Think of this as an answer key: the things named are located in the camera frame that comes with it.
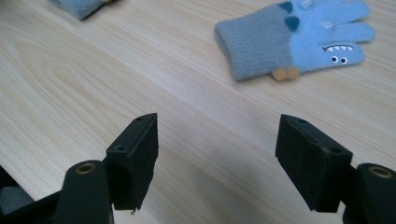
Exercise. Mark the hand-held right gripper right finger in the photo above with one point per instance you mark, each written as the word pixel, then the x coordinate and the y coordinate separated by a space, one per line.
pixel 314 168

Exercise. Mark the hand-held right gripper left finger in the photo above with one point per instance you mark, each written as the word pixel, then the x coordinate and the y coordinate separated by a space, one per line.
pixel 134 161

